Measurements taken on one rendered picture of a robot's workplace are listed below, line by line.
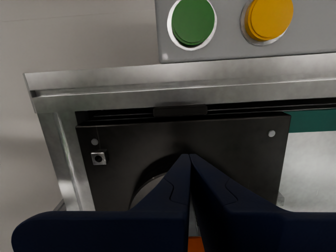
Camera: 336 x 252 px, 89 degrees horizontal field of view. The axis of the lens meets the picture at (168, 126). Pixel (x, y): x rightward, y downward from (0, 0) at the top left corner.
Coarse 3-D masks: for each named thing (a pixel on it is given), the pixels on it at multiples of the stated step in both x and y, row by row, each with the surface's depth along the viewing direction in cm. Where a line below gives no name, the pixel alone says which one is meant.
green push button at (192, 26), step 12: (192, 0) 15; (204, 0) 15; (180, 12) 15; (192, 12) 15; (204, 12) 15; (180, 24) 16; (192, 24) 16; (204, 24) 16; (180, 36) 16; (192, 36) 16; (204, 36) 16
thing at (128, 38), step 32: (0, 32) 26; (32, 32) 26; (64, 32) 26; (96, 32) 26; (128, 32) 26; (0, 64) 28; (32, 64) 28; (64, 64) 28; (96, 64) 28; (128, 64) 27; (0, 96) 30; (0, 128) 31; (32, 128) 31; (0, 160) 34; (32, 160) 33; (0, 192) 36; (32, 192) 36; (0, 224) 39
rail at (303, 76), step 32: (160, 64) 18; (192, 64) 18; (224, 64) 18; (256, 64) 18; (288, 64) 18; (320, 64) 18; (32, 96) 19; (64, 96) 19; (96, 96) 19; (128, 96) 19; (160, 96) 19; (192, 96) 19; (224, 96) 19; (256, 96) 19; (288, 96) 19; (320, 96) 19
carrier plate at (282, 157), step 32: (96, 128) 19; (128, 128) 19; (160, 128) 19; (192, 128) 19; (224, 128) 19; (256, 128) 19; (288, 128) 19; (128, 160) 20; (160, 160) 20; (224, 160) 20; (256, 160) 20; (96, 192) 22; (128, 192) 22; (256, 192) 21
